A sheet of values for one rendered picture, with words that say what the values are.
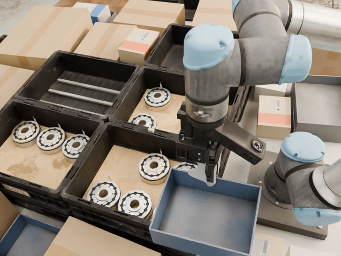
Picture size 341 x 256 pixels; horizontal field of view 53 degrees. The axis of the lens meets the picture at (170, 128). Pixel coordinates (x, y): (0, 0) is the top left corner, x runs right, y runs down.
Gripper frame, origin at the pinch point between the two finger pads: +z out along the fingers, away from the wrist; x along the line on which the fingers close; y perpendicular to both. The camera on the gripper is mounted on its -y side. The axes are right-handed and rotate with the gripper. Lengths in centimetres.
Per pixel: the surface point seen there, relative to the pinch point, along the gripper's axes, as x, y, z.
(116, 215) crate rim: 4.5, 25.3, 19.6
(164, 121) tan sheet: -40, 28, 25
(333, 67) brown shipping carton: -94, -30, 28
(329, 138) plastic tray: -57, -31, 35
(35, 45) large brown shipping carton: -61, 97, 16
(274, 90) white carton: -70, -8, 27
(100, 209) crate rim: 4.2, 30.4, 19.3
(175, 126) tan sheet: -38, 23, 25
